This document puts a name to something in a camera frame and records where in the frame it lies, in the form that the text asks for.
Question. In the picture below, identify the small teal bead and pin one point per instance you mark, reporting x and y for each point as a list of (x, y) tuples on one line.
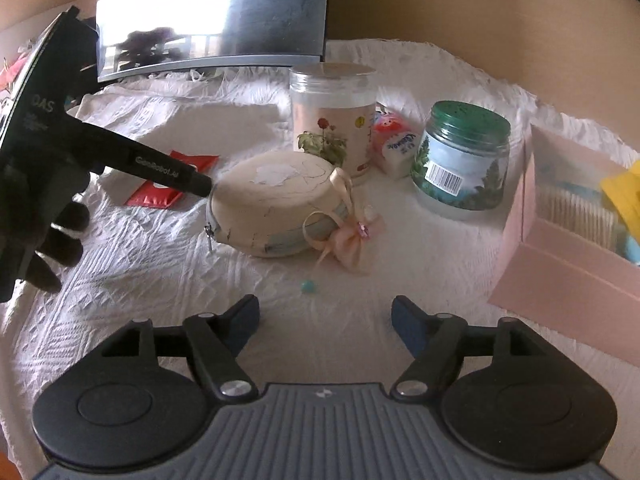
[(308, 287)]

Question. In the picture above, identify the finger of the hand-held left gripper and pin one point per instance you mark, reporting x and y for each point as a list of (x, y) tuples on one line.
[(165, 170)]

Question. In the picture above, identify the white knitted blanket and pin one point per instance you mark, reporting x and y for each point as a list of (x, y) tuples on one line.
[(150, 270)]

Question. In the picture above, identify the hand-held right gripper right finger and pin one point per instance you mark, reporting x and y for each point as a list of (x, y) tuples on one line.
[(406, 322)]

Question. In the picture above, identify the green lid glass jar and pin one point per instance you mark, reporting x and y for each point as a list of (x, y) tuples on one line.
[(462, 165)]

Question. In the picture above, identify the pink white tissue packet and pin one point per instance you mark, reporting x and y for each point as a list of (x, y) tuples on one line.
[(395, 145)]

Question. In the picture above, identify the pink cardboard box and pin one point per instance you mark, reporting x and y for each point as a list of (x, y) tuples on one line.
[(565, 270)]

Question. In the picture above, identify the blue face mask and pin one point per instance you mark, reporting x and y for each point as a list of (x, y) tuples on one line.
[(575, 212)]

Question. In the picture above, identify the floral clear plastic jar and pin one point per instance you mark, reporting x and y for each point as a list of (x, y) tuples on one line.
[(332, 125)]

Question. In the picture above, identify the person's left hand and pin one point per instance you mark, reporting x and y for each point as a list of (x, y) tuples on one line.
[(62, 230)]

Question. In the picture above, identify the cream zip pouch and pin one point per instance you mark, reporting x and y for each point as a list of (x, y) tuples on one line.
[(270, 205)]

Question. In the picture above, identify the dark monitor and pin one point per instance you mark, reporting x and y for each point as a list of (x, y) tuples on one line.
[(210, 5)]

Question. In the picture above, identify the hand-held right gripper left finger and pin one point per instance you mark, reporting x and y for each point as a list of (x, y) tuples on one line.
[(246, 321)]

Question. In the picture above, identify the red packet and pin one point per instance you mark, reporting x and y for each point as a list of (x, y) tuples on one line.
[(165, 190)]

